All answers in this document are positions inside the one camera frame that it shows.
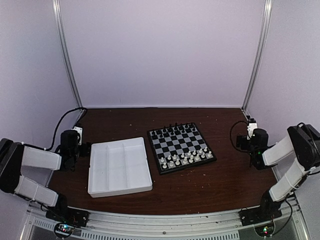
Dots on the white chess piece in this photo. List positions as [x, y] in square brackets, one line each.
[185, 160]

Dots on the white plastic compartment tray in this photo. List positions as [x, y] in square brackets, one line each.
[119, 168]

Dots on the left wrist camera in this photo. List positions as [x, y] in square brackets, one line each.
[79, 130]

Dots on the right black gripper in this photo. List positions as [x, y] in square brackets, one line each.
[242, 138]

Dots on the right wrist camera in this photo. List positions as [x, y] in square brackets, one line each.
[251, 126]

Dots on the white piece dark base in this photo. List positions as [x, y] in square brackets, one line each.
[178, 162]

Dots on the front aluminium rail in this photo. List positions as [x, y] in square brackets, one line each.
[224, 225]

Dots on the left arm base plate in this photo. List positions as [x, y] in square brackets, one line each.
[74, 217]

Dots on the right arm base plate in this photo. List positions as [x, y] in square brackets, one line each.
[253, 216]

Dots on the aluminium frame post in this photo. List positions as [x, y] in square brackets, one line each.
[65, 53]
[264, 30]

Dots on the left aluminium frame post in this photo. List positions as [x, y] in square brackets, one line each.
[65, 53]

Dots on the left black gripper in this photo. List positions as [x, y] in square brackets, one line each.
[85, 149]

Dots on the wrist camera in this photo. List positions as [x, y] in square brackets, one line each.
[251, 126]
[79, 130]

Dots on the black grey chess board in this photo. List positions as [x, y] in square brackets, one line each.
[175, 140]

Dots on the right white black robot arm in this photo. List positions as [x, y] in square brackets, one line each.
[299, 151]

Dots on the right aluminium frame post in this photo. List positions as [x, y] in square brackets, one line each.
[264, 30]

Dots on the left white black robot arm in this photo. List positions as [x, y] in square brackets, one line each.
[18, 159]

